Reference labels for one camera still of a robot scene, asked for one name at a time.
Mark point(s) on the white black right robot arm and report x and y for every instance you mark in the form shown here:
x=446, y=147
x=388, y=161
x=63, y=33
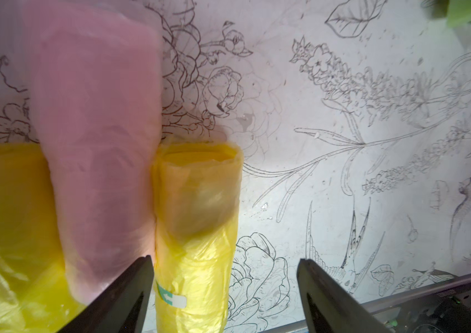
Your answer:
x=443, y=311

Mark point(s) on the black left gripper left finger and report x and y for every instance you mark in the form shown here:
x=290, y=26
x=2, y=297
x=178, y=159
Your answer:
x=122, y=306

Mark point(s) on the yellow roll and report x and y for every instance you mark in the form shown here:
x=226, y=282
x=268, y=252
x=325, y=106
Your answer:
x=34, y=295
x=196, y=202

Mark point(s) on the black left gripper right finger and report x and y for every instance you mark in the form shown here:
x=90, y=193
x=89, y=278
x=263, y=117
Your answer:
x=328, y=307

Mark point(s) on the pink roll left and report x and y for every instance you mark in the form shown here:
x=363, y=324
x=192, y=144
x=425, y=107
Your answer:
x=95, y=82

